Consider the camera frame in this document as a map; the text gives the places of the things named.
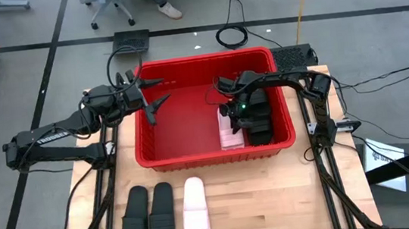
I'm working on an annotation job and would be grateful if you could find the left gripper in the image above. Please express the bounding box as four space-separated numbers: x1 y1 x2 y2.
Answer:
117 65 175 130

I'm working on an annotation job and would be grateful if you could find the pink slide sandal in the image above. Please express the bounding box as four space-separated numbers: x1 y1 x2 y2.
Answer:
215 105 247 152
178 174 213 229

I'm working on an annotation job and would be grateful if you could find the red plastic bin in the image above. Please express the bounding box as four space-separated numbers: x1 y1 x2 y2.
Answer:
124 43 300 175

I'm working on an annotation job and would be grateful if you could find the black mesh foot pedal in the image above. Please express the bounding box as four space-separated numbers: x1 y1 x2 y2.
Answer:
266 42 319 74
110 28 152 56

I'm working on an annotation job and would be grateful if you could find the person's white shoe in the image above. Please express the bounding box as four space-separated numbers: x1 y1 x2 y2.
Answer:
146 0 184 24

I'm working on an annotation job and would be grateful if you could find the office chair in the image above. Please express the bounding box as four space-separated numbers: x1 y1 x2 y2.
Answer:
80 0 138 32

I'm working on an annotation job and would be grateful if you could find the white printed box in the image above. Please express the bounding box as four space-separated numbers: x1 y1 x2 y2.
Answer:
361 134 409 196

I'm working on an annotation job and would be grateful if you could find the black cable coil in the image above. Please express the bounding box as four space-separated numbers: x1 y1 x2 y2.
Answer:
214 24 250 52

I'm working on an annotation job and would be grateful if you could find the black aluminium frame rail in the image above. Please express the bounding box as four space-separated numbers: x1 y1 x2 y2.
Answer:
42 71 143 229
290 58 383 229

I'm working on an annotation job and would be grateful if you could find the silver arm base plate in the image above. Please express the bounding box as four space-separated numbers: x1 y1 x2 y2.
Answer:
306 117 362 136

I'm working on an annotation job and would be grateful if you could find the yellow hanging cable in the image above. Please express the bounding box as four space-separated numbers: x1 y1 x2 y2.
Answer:
291 0 320 46

